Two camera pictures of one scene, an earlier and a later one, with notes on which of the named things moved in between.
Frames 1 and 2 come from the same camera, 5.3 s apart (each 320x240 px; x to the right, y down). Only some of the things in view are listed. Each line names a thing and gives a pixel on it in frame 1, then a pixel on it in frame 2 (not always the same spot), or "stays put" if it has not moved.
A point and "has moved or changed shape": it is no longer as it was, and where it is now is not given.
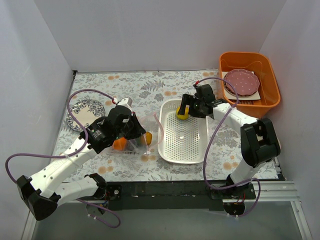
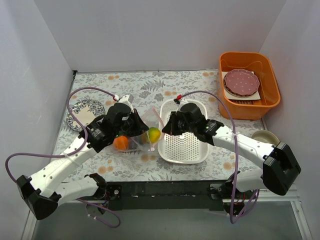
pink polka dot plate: x=245 y=82 stays put
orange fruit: x=120 y=144 stays put
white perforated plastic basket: x=181 y=141 stays put
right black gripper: x=186 y=105 to x=175 y=123
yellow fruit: x=182 y=117 has moved or changed shape
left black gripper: x=133 y=128 stays put
